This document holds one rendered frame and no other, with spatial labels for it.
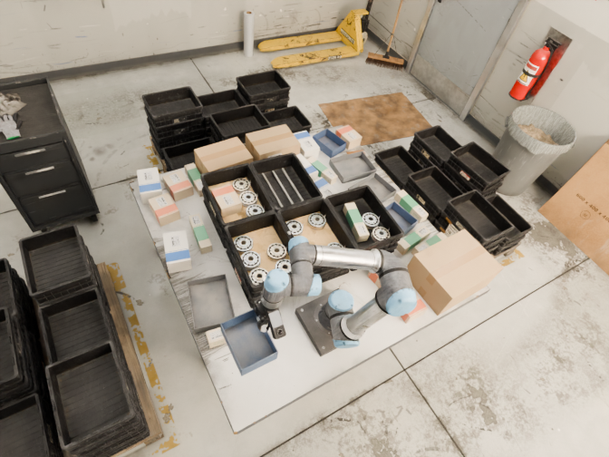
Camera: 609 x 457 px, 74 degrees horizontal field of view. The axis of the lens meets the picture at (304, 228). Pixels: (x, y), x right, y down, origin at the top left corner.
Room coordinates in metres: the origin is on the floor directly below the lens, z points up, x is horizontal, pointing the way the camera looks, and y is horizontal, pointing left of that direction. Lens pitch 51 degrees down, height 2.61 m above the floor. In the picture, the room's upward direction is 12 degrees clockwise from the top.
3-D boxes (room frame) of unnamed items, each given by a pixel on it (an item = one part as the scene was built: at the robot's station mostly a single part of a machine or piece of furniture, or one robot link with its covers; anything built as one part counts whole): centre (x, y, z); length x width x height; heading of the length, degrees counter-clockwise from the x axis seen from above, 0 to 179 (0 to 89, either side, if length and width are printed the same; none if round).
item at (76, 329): (0.73, 1.07, 0.31); 0.40 x 0.30 x 0.34; 39
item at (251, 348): (0.60, 0.12, 1.10); 0.20 x 0.15 x 0.07; 39
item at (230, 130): (2.54, 0.67, 0.37); 0.40 x 0.30 x 0.45; 129
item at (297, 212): (1.34, -0.07, 0.87); 0.40 x 0.30 x 0.11; 36
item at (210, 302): (0.91, 0.39, 0.73); 0.27 x 0.20 x 0.05; 27
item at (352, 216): (1.52, -0.28, 0.86); 0.24 x 0.06 x 0.06; 26
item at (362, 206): (1.52, -0.31, 0.87); 0.40 x 0.30 x 0.11; 36
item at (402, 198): (1.86, -0.65, 0.73); 0.24 x 0.06 x 0.06; 44
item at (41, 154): (1.82, 1.88, 0.45); 0.60 x 0.45 x 0.90; 39
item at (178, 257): (1.15, 0.65, 0.75); 0.20 x 0.12 x 0.09; 27
